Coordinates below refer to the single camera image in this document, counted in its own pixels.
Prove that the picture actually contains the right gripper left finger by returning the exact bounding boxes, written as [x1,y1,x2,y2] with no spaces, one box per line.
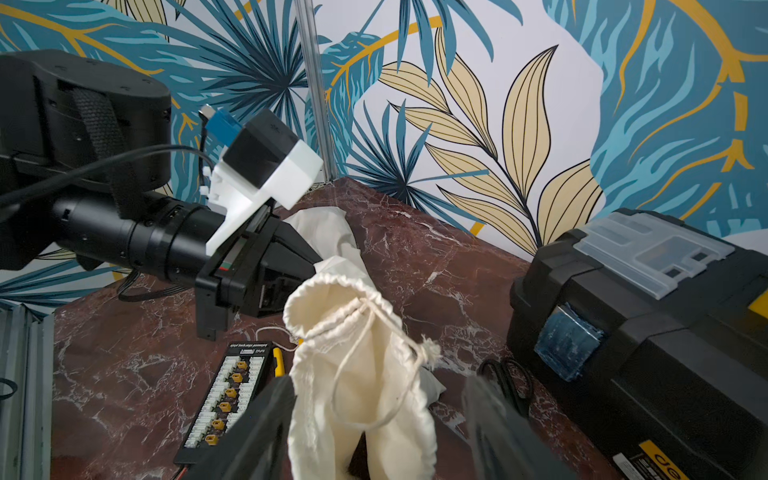
[184,376,296,480]

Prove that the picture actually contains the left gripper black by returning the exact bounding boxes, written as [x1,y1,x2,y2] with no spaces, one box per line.
[194,206,322,341]

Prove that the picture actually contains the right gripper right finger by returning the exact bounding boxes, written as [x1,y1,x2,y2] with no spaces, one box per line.
[462,376,576,480]

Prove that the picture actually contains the cream drawstring soil bag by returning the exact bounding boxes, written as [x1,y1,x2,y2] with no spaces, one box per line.
[283,256,442,479]

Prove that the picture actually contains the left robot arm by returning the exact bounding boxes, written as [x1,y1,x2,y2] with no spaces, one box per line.
[1,50,323,340]

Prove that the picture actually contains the black scissors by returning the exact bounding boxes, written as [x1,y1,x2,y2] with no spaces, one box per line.
[477,356,535,418]

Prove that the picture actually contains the yellow black pliers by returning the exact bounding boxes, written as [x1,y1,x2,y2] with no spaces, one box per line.
[273,347,286,378]

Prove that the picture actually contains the black connector board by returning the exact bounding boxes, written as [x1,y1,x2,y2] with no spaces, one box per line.
[174,341,275,467]

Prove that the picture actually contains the black yellow toolbox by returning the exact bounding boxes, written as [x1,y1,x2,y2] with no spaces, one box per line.
[507,209,767,479]

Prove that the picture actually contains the aluminium front rail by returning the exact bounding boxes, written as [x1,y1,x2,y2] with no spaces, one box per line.
[1,305,54,479]

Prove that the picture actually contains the left aluminium corner post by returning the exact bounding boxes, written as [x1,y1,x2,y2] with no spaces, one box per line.
[295,0,338,183]

